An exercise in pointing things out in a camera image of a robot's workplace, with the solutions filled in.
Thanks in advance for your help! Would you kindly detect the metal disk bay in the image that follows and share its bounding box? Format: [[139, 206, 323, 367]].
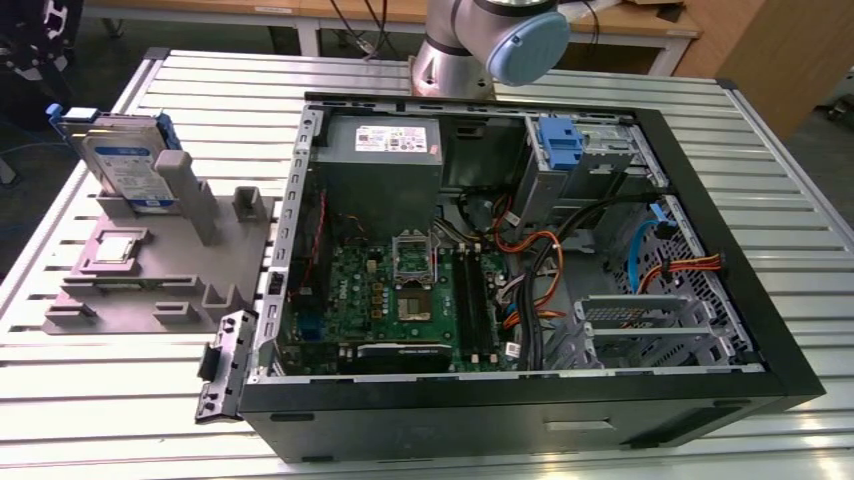
[[541, 293, 762, 371]]

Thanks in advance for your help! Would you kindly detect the green motherboard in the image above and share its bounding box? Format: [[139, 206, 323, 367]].
[[277, 234, 529, 376]]

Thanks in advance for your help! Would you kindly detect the silver CPU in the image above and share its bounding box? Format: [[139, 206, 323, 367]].
[[92, 237, 139, 264]]

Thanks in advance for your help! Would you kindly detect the grey parts rack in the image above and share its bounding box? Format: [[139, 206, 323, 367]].
[[40, 149, 282, 335]]

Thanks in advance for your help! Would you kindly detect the red yellow power wire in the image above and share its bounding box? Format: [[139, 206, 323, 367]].
[[639, 253, 728, 296]]

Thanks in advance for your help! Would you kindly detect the thin red wire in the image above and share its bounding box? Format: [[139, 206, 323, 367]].
[[297, 188, 330, 301]]

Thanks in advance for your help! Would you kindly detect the hard disk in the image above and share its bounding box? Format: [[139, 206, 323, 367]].
[[44, 103, 182, 214]]

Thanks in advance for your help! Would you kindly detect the CPU socket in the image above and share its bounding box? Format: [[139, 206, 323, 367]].
[[397, 292, 437, 324]]

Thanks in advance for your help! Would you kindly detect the black RAM slot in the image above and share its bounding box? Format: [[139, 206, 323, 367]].
[[470, 242, 499, 364], [451, 242, 481, 364]]

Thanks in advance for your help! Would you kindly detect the black graphics card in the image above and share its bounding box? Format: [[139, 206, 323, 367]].
[[337, 341, 457, 375]]

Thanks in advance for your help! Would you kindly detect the light blue wire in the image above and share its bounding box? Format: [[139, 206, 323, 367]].
[[626, 197, 677, 296]]

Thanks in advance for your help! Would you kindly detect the grey wire bundle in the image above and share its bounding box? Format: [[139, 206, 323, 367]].
[[497, 274, 530, 302]]

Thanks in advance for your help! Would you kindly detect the metal socket cover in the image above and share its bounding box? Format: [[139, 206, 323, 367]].
[[390, 230, 441, 290]]

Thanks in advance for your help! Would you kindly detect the office chair base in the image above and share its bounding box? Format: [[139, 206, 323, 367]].
[[814, 69, 854, 121]]

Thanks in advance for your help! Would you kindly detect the black open PC case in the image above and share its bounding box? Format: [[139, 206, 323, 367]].
[[238, 91, 828, 464]]

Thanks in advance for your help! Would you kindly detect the blue plastic bay latch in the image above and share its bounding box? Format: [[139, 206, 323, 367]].
[[538, 115, 586, 171]]

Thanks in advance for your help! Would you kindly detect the brown wooden cabinet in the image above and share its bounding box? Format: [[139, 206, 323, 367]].
[[677, 0, 854, 144]]

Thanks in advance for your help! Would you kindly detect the thick black cable bundle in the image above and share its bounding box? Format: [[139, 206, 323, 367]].
[[517, 192, 662, 371]]

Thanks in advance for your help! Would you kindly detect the black expansion card retainer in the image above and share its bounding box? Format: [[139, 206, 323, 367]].
[[192, 308, 261, 426]]

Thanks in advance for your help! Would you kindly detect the orange yellow wire bundle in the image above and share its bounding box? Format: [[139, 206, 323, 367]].
[[494, 230, 569, 331]]

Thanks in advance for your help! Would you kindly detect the metal optical drive bay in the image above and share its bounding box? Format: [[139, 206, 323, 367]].
[[522, 115, 662, 229]]

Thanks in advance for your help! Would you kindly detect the grey power supply unit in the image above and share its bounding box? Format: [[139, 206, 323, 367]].
[[311, 115, 446, 241]]

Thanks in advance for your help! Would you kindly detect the green RAM stick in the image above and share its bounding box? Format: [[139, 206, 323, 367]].
[[90, 278, 166, 291]]

